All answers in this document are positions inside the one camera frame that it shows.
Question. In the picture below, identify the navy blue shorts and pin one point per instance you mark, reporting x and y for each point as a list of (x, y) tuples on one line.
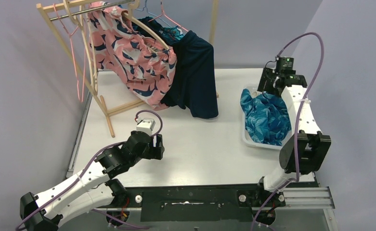
[(194, 84)]

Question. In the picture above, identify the wooden clothes rack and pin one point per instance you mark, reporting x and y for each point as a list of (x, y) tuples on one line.
[(57, 12)]

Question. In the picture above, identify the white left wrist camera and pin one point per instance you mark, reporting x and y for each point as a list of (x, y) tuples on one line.
[(146, 125)]

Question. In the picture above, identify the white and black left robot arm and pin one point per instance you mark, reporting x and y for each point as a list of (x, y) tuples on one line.
[(94, 186)]

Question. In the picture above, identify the white plastic basket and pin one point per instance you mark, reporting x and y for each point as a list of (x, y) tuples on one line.
[(251, 143)]

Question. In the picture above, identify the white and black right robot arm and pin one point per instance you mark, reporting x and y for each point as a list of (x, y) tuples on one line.
[(306, 147)]

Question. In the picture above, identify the wooden hanger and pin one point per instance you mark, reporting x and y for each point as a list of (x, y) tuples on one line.
[(133, 5), (83, 24)]

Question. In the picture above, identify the pink floral shorts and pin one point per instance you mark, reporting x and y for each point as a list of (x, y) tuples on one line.
[(143, 64)]

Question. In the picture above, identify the wooden hanger front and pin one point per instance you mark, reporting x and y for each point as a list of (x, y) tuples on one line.
[(83, 24)]

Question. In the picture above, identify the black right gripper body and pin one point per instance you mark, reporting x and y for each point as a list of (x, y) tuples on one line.
[(267, 83)]

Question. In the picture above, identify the blue shark print shorts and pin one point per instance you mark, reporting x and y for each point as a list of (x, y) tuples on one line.
[(264, 118)]

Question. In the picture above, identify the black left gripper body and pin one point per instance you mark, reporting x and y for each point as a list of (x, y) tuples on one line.
[(157, 147)]

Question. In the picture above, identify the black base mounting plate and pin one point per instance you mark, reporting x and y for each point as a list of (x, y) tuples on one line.
[(195, 203)]

